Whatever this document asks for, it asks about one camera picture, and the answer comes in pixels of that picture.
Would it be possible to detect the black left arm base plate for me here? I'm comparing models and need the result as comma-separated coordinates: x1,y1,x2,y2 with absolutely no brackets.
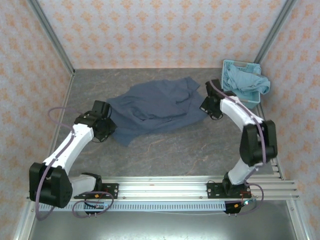
73,183,120,200

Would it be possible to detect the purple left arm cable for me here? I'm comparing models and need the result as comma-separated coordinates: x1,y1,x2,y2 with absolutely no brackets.
34,106,116,221

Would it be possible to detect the aluminium table side rail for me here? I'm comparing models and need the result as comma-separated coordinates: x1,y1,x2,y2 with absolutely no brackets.
48,69,76,163
257,102,285,181

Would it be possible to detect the light blue t-shirt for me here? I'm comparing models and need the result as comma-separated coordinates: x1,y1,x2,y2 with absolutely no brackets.
222,64,272,95

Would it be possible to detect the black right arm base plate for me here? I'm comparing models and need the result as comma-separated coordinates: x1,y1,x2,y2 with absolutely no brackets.
206,181,252,200

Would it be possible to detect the light blue plastic basket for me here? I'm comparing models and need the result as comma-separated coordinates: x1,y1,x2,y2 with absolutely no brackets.
221,59,263,110

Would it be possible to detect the grey metal sheet shelf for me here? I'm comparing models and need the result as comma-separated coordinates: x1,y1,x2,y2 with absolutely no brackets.
28,211,298,240

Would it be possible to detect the aluminium frame post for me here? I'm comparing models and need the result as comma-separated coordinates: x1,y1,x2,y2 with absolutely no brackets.
254,0,300,65
26,0,76,76

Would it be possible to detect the dark blue t-shirt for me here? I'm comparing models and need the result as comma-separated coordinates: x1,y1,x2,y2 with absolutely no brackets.
106,76,208,148

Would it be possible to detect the aluminium mounting rail beam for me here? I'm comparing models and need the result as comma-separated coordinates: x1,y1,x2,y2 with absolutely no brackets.
26,175,300,201

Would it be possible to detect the white slotted cable duct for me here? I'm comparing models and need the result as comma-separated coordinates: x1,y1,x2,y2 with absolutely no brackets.
37,199,227,213

